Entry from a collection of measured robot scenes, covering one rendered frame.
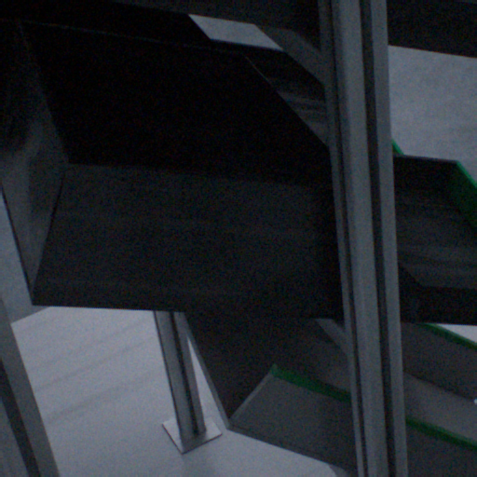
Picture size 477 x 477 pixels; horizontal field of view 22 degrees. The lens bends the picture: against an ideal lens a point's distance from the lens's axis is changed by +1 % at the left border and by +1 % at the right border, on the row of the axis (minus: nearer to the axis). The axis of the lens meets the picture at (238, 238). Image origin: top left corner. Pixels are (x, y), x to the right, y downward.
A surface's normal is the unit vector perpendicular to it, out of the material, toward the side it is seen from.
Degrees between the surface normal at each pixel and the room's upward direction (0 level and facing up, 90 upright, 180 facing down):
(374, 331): 90
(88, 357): 0
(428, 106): 0
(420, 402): 45
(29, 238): 65
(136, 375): 0
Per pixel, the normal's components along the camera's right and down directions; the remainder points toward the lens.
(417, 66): -0.11, -0.76
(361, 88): 0.46, 0.53
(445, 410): 0.59, -0.73
